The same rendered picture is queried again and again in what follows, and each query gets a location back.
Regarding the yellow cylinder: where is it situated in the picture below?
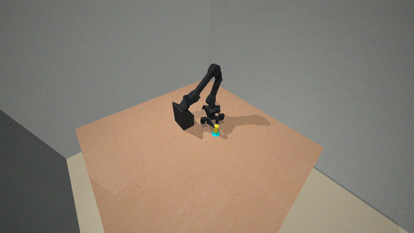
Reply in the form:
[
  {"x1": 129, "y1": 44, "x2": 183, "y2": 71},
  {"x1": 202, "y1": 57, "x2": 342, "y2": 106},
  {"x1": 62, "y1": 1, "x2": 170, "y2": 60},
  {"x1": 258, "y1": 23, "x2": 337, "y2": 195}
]
[{"x1": 213, "y1": 124, "x2": 219, "y2": 133}]

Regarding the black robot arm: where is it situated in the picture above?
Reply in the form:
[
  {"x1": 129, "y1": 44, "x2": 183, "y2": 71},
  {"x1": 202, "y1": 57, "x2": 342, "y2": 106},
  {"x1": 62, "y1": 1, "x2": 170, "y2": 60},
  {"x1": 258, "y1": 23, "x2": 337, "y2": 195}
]
[{"x1": 178, "y1": 64, "x2": 223, "y2": 117}]

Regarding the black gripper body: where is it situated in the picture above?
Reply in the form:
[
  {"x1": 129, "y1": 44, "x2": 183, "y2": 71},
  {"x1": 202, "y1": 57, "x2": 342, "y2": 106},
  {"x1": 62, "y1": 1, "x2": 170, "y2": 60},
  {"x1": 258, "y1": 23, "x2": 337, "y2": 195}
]
[{"x1": 201, "y1": 113, "x2": 225, "y2": 124}]

